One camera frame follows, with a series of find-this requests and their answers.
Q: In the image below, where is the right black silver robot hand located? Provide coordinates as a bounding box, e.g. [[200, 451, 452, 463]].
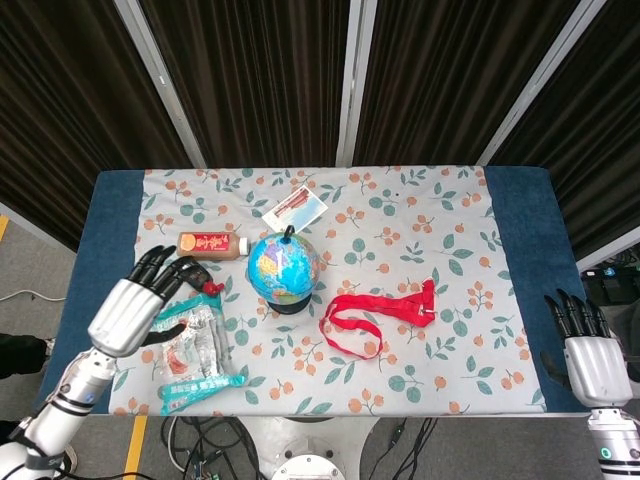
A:
[[542, 288, 634, 409]]

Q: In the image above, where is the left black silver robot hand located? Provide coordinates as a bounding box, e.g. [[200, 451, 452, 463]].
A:
[[87, 244, 201, 359]]

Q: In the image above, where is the blue globe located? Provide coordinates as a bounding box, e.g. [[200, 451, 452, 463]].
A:
[[246, 224, 322, 315]]

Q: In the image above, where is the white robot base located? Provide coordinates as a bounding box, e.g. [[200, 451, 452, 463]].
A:
[[233, 415, 382, 480]]

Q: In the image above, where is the black equipment box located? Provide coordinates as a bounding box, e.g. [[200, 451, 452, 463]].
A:
[[579, 266, 640, 322]]

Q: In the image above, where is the teal clear snack bag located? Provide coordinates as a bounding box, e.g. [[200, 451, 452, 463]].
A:
[[149, 292, 250, 416]]

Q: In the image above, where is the small black bottle red cap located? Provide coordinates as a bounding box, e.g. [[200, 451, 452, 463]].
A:
[[182, 267, 226, 296]]

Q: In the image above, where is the blue table cover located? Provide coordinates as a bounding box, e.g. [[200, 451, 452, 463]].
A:
[[37, 167, 591, 416]]

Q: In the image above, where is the black bag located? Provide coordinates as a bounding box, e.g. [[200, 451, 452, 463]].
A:
[[0, 333, 50, 380]]

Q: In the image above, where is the brown drink bottle red label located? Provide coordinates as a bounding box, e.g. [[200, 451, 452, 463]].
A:
[[176, 231, 250, 260]]

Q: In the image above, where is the picture postcard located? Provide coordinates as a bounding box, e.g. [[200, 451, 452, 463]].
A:
[[261, 185, 327, 234]]

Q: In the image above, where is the dark brown curtain panel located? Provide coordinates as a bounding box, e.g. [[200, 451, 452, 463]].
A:
[[0, 0, 195, 254], [487, 0, 640, 262], [139, 0, 352, 169], [352, 0, 584, 167]]

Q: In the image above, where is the floral leaf print tablecloth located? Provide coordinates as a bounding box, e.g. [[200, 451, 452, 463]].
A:
[[108, 167, 549, 417]]

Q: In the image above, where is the thin white cable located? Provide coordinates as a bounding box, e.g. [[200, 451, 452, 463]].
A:
[[0, 292, 68, 304]]

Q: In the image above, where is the grey frame rail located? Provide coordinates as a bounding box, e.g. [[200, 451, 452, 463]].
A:
[[574, 243, 640, 274]]

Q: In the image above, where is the black cable tangle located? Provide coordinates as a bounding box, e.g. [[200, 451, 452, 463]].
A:
[[159, 415, 254, 480]]

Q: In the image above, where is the black cable with inline switch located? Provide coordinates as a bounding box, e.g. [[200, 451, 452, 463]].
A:
[[359, 415, 439, 480]]

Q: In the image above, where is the grey metal frame post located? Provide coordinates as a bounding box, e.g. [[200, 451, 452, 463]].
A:
[[477, 0, 610, 167], [113, 0, 207, 169], [335, 0, 377, 167]]

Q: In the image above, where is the red ribbon lanyard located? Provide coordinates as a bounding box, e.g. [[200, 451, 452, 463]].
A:
[[318, 278, 439, 360]]

